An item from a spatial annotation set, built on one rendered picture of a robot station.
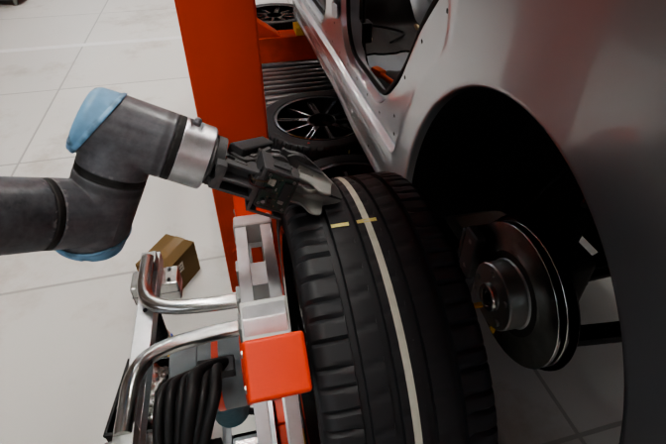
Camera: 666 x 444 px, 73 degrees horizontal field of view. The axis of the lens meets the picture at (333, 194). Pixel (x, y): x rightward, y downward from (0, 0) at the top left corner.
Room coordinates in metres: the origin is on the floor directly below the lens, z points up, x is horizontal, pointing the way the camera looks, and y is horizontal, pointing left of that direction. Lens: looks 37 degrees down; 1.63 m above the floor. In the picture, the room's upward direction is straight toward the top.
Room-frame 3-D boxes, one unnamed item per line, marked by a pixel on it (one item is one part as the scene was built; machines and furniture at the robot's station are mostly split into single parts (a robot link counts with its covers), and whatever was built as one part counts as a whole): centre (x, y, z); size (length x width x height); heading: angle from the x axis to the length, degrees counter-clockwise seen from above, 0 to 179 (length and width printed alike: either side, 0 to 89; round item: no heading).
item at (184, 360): (0.49, 0.19, 0.85); 0.21 x 0.14 x 0.14; 103
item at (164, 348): (0.38, 0.22, 1.03); 0.19 x 0.18 x 0.11; 103
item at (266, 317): (0.50, 0.12, 0.85); 0.54 x 0.07 x 0.54; 13
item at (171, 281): (0.62, 0.36, 0.93); 0.09 x 0.05 x 0.05; 103
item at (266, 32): (3.00, 0.35, 0.69); 0.52 x 0.17 x 0.35; 103
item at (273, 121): (2.18, 0.06, 0.39); 0.66 x 0.66 x 0.24
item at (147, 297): (0.57, 0.26, 1.03); 0.19 x 0.18 x 0.11; 103
